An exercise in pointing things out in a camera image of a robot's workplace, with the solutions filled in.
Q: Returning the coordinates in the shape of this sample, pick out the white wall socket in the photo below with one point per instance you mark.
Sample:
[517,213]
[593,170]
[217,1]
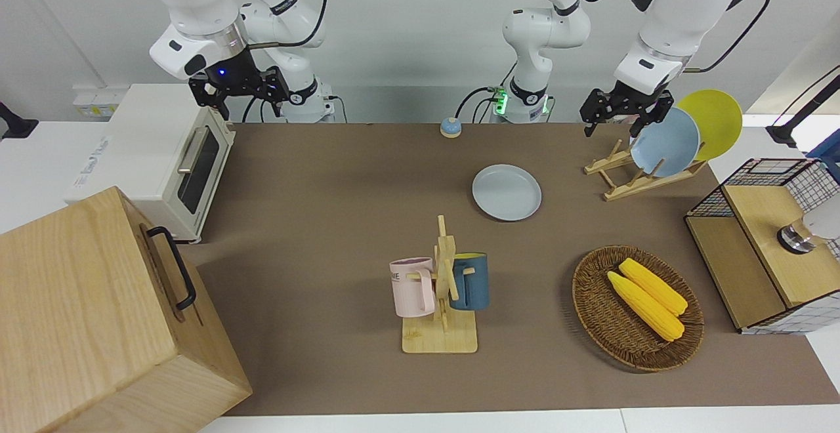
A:
[95,102]

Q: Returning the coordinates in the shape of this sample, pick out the brown wicker basket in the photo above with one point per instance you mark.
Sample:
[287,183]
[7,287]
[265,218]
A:
[604,315]

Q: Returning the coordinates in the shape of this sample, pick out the dark blue mug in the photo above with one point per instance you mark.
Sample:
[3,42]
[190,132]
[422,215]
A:
[472,282]

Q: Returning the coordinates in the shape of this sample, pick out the brown table mat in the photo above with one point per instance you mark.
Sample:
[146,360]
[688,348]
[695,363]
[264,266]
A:
[328,210]

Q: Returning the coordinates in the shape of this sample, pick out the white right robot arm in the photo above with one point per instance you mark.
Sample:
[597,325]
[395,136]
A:
[197,0]

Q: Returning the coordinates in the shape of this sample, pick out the yellow plate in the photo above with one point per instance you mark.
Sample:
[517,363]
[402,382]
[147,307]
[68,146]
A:
[718,118]

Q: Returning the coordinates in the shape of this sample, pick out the wooden mug tree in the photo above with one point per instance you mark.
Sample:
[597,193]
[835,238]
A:
[440,334]

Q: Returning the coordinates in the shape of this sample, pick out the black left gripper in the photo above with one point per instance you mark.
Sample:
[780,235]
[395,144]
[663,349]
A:
[627,102]

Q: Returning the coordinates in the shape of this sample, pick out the light blue plate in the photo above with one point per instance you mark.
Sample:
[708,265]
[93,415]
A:
[669,144]

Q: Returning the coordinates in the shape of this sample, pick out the gray plate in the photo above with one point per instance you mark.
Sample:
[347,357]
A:
[506,191]

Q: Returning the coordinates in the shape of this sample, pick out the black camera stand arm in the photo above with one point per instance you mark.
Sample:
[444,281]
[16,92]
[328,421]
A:
[784,132]

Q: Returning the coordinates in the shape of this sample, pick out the wooden plate rack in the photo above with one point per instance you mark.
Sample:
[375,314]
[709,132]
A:
[633,187]

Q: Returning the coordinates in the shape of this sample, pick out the yellow corn cob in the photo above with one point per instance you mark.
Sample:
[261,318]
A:
[643,305]
[656,287]

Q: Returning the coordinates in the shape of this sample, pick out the white cylindrical bottle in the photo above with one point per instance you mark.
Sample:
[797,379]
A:
[823,223]

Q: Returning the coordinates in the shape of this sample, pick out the white toaster oven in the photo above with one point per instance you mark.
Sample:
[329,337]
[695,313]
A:
[138,151]

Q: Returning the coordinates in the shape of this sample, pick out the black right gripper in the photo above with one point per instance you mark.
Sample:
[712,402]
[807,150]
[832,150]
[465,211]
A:
[236,75]

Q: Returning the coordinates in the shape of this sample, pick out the blue object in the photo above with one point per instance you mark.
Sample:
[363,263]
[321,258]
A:
[828,154]

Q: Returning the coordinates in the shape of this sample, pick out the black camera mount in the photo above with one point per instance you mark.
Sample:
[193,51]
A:
[13,124]

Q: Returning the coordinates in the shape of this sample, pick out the pink mug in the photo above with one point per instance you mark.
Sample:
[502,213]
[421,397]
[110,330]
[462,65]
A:
[410,288]

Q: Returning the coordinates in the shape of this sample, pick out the blue call bell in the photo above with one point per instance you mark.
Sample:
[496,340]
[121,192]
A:
[451,128]

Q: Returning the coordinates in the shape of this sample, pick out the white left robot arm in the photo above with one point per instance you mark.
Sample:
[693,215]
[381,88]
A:
[682,6]

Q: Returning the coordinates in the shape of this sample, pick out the large wooden box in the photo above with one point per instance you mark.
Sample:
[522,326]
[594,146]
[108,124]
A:
[85,315]

